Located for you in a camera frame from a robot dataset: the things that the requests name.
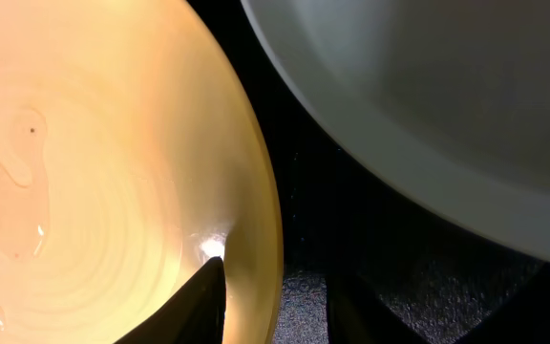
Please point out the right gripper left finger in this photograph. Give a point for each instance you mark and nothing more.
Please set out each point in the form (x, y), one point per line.
(193, 315)

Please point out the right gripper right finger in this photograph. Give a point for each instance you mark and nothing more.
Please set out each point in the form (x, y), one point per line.
(356, 316)

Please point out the yellow plate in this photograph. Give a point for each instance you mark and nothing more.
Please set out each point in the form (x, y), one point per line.
(129, 156)

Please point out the light blue plate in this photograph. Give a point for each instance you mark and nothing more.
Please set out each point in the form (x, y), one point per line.
(446, 101)

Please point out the round black tray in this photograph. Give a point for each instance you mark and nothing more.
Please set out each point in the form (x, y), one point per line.
(445, 283)

